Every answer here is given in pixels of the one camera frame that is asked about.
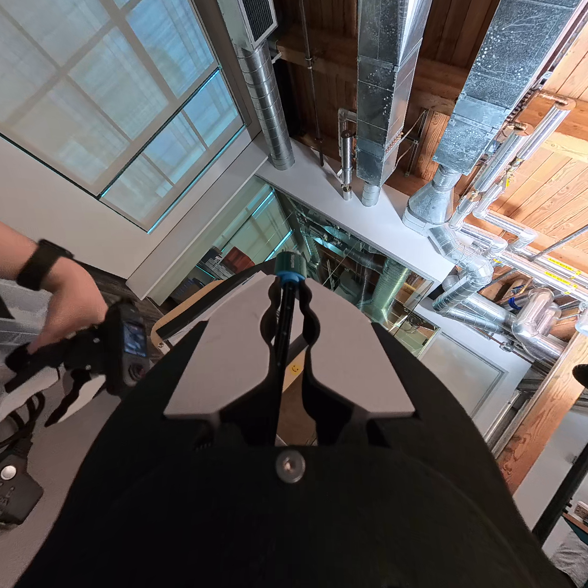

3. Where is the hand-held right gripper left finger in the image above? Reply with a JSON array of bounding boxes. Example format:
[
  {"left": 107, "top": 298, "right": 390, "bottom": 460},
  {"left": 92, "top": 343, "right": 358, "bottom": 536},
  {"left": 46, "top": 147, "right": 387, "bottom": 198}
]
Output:
[{"left": 163, "top": 271, "right": 281, "bottom": 421}]

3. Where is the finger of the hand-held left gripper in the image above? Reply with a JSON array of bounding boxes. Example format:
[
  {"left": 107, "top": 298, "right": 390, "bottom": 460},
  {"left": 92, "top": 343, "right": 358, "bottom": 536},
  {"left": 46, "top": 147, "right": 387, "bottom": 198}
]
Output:
[{"left": 45, "top": 367, "right": 108, "bottom": 426}]

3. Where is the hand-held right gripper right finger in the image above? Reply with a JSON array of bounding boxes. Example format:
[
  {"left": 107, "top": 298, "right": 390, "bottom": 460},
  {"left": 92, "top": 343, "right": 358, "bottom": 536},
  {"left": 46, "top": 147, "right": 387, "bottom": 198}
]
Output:
[{"left": 301, "top": 277, "right": 416, "bottom": 421}]

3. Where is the black switch pigtail cable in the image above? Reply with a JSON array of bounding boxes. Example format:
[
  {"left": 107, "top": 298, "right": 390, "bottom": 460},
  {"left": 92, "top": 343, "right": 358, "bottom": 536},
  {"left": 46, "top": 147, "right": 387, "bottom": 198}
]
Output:
[{"left": 0, "top": 393, "right": 47, "bottom": 460}]

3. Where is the person's left hand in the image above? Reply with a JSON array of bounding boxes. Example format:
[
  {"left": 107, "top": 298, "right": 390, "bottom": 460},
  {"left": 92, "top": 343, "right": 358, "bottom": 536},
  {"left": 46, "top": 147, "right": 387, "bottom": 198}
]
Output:
[{"left": 27, "top": 258, "right": 110, "bottom": 353}]

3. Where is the black wristband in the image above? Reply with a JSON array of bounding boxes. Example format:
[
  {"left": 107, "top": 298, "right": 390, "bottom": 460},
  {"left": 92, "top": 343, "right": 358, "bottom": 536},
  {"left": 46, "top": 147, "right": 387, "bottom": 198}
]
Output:
[{"left": 16, "top": 238, "right": 75, "bottom": 292}]

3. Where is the black device with round button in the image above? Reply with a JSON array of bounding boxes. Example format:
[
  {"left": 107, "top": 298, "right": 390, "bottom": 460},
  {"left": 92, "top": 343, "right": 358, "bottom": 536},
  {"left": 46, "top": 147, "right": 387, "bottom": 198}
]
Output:
[{"left": 0, "top": 451, "right": 45, "bottom": 526}]

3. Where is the bundle of insulated silver pipes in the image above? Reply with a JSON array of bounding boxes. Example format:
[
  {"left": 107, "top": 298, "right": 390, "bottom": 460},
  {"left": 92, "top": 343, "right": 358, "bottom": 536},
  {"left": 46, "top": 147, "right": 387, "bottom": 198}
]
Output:
[{"left": 429, "top": 94, "right": 588, "bottom": 364}]

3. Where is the shiny silver pipe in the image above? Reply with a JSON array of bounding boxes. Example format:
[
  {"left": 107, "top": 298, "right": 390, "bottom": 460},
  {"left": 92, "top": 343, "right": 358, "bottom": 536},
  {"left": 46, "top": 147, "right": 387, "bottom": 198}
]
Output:
[{"left": 337, "top": 108, "right": 358, "bottom": 201}]

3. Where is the black metal pole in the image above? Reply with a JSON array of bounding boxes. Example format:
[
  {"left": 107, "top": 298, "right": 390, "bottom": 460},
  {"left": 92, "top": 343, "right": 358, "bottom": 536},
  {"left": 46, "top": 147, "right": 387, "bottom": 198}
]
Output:
[{"left": 533, "top": 436, "right": 588, "bottom": 545}]

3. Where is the large frosted window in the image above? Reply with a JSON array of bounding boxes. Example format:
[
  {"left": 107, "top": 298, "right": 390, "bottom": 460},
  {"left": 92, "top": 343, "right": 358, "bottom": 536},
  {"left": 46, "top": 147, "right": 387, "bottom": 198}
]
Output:
[{"left": 0, "top": 0, "right": 246, "bottom": 232}]

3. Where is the thin dark pipe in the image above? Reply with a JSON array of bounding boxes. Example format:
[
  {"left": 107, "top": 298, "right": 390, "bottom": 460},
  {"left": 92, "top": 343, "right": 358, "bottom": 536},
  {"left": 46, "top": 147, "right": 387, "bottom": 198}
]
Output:
[{"left": 298, "top": 0, "right": 326, "bottom": 167}]

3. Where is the metal vent grille box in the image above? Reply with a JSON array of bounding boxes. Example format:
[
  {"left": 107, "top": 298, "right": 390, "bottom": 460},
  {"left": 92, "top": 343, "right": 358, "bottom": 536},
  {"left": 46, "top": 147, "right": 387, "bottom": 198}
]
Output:
[{"left": 215, "top": 0, "right": 280, "bottom": 47}]

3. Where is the interior glass wall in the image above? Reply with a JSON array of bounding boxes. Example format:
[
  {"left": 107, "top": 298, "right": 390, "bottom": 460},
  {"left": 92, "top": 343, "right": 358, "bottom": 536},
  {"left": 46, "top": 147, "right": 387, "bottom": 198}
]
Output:
[{"left": 184, "top": 177, "right": 436, "bottom": 359}]

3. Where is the brown wooden post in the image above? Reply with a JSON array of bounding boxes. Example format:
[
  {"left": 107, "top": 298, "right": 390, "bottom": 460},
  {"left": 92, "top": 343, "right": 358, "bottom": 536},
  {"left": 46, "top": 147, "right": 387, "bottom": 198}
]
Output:
[{"left": 498, "top": 331, "right": 588, "bottom": 492}]

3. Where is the round spiral silver duct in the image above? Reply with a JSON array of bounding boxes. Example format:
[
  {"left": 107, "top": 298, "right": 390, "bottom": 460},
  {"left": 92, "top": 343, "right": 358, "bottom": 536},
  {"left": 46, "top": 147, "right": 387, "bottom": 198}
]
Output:
[{"left": 234, "top": 39, "right": 296, "bottom": 172}]

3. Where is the rectangular silver duct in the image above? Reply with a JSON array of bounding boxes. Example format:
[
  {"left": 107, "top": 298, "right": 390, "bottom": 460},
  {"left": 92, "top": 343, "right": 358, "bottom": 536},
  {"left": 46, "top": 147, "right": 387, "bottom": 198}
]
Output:
[{"left": 356, "top": 0, "right": 433, "bottom": 208}]

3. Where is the rectangular duct with reducer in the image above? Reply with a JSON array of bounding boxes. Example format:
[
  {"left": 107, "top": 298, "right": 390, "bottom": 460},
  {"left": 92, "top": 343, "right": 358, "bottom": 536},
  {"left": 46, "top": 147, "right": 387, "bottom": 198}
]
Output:
[{"left": 402, "top": 0, "right": 585, "bottom": 236}]

